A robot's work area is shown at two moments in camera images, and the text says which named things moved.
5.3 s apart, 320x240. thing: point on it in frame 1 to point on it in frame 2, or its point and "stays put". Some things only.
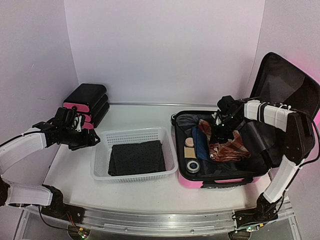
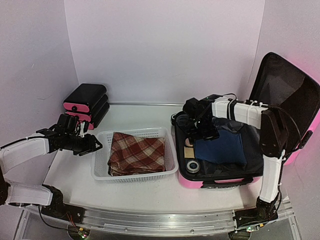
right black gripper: (216, 137) to (213, 133)
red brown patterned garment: (232, 150) to (132, 154)
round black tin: (193, 166) stays put
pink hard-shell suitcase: (257, 151) stays put
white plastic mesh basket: (100, 167) stays put
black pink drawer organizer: (91, 101) stays put
